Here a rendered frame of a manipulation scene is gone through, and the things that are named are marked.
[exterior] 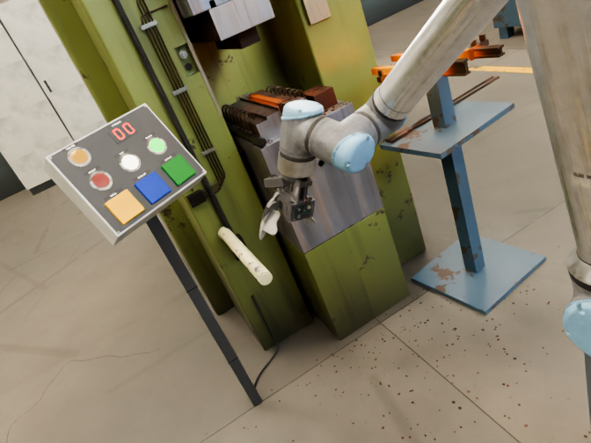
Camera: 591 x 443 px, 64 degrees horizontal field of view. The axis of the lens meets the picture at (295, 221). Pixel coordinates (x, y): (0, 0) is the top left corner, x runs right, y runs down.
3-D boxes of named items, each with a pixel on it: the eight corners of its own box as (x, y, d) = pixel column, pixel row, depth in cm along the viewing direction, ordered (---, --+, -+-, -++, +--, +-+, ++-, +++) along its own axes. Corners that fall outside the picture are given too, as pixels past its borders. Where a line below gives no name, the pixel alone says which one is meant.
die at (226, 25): (275, 17, 154) (264, -14, 150) (221, 40, 149) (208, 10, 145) (235, 23, 190) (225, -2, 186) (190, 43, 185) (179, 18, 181)
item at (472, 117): (514, 107, 173) (514, 102, 172) (441, 159, 158) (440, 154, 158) (449, 105, 197) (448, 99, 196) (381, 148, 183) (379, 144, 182)
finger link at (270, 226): (261, 246, 118) (282, 217, 117) (251, 233, 122) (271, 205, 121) (269, 250, 121) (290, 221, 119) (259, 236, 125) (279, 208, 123)
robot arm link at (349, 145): (383, 123, 99) (338, 104, 106) (349, 149, 94) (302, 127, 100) (381, 158, 106) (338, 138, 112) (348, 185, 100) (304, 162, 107)
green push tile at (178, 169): (197, 172, 142) (179, 153, 142) (178, 185, 138) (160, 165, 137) (195, 174, 144) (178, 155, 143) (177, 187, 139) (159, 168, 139)
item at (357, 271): (410, 294, 211) (383, 206, 189) (340, 341, 202) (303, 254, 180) (346, 250, 259) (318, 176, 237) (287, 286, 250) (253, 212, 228)
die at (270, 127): (310, 117, 171) (302, 95, 167) (262, 141, 166) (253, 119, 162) (267, 105, 206) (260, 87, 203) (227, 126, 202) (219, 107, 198)
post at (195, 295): (262, 401, 189) (127, 163, 139) (254, 407, 188) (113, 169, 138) (259, 395, 192) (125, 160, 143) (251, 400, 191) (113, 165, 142)
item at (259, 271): (276, 280, 149) (270, 268, 146) (261, 289, 147) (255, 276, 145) (233, 235, 186) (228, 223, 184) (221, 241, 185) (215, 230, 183)
